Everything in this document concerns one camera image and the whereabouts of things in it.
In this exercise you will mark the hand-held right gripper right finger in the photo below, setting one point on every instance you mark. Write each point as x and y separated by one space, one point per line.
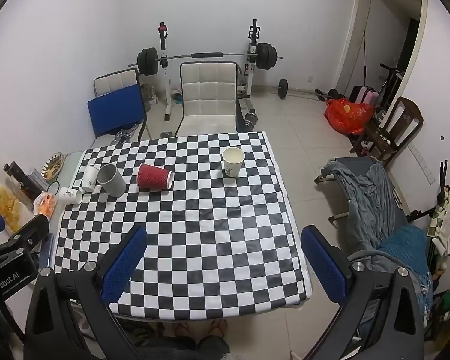
327 266

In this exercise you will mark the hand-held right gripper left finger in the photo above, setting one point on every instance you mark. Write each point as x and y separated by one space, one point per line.
124 264

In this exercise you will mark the red ribbed paper cup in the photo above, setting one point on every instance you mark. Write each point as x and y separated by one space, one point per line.
153 176

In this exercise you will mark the white printed paper cup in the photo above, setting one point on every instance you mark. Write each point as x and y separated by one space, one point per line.
70 195
90 178

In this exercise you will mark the grey cup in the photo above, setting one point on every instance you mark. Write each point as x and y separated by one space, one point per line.
111 180

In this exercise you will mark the white paper cup cream inside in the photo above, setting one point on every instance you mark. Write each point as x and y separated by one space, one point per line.
233 165

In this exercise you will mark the yellow snack bag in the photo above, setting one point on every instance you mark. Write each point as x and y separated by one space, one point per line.
8 208

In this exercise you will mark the orange snack packet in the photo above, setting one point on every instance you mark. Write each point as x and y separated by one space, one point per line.
45 203

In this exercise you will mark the black bottle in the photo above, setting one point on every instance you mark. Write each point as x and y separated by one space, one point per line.
22 182

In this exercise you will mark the plate of snacks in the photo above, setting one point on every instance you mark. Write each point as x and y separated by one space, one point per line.
52 167

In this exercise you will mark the grey cloth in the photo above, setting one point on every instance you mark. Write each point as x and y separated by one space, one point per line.
367 202

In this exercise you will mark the teal blanket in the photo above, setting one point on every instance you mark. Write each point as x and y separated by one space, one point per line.
407 251

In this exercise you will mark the black white checkered tablecloth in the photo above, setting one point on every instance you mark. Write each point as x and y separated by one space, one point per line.
210 240

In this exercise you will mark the folding cot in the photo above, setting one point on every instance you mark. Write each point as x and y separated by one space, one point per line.
397 202

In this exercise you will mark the person's legs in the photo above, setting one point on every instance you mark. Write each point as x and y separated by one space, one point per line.
195 348

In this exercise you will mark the chrome chair base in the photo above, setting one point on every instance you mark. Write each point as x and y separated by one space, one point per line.
123 135

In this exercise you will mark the blue board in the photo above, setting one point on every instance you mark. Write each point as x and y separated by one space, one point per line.
114 110

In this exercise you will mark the red plastic bag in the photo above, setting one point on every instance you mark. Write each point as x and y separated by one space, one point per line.
347 116

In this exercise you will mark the dark wooden chair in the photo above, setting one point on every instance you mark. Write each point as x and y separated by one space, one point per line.
405 120

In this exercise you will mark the chrome dumbbell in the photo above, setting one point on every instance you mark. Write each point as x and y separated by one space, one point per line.
250 118

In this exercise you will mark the pink suitcase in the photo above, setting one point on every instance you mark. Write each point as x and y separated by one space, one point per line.
365 95

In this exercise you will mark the white padded chair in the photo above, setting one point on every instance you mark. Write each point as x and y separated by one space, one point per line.
114 79
208 97

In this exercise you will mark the short barbell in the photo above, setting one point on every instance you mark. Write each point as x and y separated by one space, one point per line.
283 88

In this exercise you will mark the black kick scooter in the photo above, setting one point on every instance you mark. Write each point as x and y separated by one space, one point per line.
392 82

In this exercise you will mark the white weight bench rack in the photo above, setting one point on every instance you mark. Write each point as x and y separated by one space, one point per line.
252 71

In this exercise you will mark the long barbell with black plates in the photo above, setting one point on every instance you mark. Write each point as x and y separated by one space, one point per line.
206 55

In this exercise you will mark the white wall socket strip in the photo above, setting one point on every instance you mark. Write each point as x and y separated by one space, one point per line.
422 163

